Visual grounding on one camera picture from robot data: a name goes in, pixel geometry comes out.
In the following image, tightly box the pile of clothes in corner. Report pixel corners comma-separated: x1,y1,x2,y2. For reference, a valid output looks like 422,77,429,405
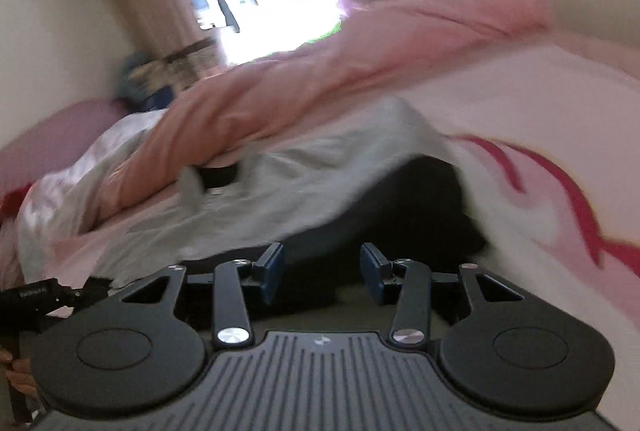
116,52,175,113

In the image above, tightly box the grey jacket with black lining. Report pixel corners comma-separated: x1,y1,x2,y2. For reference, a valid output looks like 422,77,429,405
93,99,486,288

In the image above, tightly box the pink cartoon bed sheet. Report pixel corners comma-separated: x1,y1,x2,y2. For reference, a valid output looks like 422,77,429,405
44,34,639,355

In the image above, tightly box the pink duvet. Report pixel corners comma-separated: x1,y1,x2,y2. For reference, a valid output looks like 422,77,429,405
98,0,551,220

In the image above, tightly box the pink quilted headboard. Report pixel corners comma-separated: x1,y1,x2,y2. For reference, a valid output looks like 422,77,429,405
1,100,129,195

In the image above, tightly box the person's left hand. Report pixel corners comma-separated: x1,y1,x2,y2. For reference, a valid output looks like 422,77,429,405
0,347,38,399

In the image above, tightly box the white pastel patterned quilt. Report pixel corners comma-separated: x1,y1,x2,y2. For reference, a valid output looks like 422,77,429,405
16,110,165,283

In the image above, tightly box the dark red garment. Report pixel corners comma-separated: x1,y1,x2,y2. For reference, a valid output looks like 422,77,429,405
0,183,32,220

